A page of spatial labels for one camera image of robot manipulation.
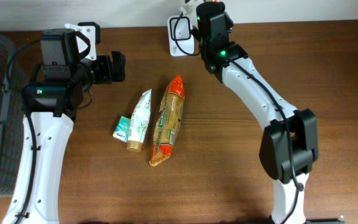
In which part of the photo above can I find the white cream tube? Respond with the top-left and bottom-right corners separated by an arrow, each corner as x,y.
127,89 -> 152,152

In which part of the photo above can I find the teal tissue pack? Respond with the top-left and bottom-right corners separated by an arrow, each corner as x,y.
112,116 -> 131,142

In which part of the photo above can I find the orange pasta package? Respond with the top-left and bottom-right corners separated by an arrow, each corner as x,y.
149,75 -> 185,167

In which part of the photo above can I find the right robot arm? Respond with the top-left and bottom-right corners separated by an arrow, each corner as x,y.
195,1 -> 318,223

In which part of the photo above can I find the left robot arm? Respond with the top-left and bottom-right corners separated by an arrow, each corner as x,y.
3,51 -> 126,223

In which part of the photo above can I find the white barcode scanner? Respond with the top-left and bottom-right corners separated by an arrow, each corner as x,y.
167,15 -> 200,57

